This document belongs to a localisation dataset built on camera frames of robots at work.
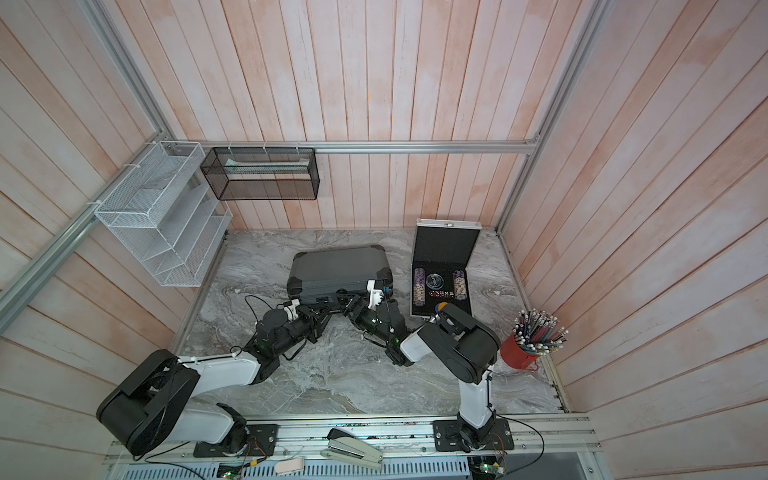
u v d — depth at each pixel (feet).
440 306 3.19
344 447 2.34
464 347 1.67
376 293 2.74
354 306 2.55
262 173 3.35
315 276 2.88
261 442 2.41
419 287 3.23
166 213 2.40
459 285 3.28
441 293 3.26
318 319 2.51
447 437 2.40
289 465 2.24
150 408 1.41
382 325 2.31
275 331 2.17
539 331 2.54
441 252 3.23
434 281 3.41
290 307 2.75
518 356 2.49
